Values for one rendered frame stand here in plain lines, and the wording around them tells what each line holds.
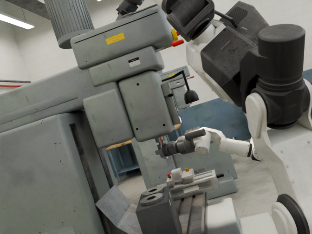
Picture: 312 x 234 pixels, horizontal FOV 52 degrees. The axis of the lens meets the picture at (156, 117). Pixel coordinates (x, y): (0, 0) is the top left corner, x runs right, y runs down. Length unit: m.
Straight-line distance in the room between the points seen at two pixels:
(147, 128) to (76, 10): 0.67
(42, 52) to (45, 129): 7.76
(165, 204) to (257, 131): 0.41
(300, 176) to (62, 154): 1.00
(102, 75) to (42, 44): 7.78
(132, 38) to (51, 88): 0.48
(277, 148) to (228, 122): 7.15
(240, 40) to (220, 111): 7.03
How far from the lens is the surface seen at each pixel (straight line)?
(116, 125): 1.53
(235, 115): 8.12
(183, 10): 1.15
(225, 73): 1.04
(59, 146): 1.53
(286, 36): 0.86
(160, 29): 1.49
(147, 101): 1.51
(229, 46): 1.09
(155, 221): 1.17
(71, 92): 1.61
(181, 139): 1.52
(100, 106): 1.55
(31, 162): 1.61
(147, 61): 1.49
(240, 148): 1.49
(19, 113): 1.74
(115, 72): 1.52
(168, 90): 1.57
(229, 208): 1.70
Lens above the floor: 1.45
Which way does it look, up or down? 2 degrees down
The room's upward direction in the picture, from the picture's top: 18 degrees counter-clockwise
